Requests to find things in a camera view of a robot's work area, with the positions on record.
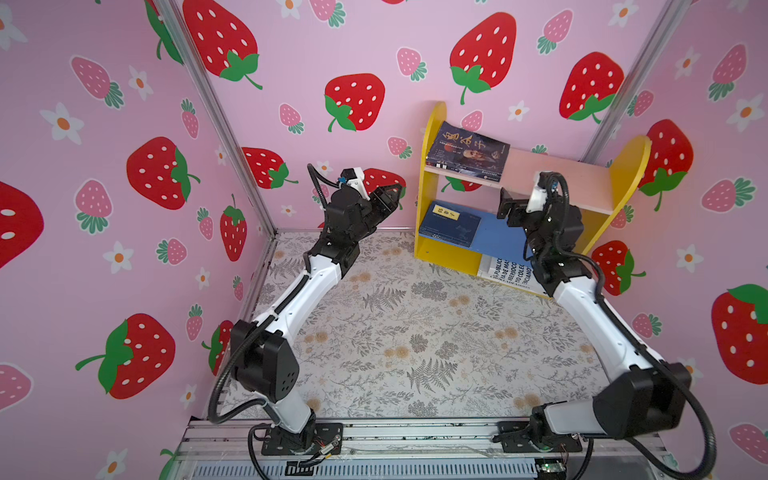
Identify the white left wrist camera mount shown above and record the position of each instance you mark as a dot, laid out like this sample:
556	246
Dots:
355	179

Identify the navy book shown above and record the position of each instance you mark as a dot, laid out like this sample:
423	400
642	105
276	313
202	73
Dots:
447	224

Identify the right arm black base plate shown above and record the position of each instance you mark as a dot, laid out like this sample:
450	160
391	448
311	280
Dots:
527	437

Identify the aluminium front rail frame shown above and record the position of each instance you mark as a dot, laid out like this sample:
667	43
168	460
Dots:
437	448

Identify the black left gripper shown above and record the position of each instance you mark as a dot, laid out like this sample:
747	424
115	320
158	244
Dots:
385	191

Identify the white book black spanish text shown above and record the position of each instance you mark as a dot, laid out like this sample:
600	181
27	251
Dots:
509	273

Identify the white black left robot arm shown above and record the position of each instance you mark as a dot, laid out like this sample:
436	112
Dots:
262	369

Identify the dark book orange calligraphy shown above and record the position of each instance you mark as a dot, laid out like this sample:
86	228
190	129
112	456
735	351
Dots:
460	145

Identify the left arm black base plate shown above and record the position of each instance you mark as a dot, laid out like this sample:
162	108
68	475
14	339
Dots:
323	436

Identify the yellow pink blue bookshelf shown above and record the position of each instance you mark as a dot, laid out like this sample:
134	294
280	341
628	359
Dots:
598	193

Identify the black book white chinese title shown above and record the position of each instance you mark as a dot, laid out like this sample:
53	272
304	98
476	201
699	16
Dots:
464	169

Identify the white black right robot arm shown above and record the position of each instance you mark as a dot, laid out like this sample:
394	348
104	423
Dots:
645	393

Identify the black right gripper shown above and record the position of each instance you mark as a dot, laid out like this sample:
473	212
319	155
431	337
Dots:
508	205

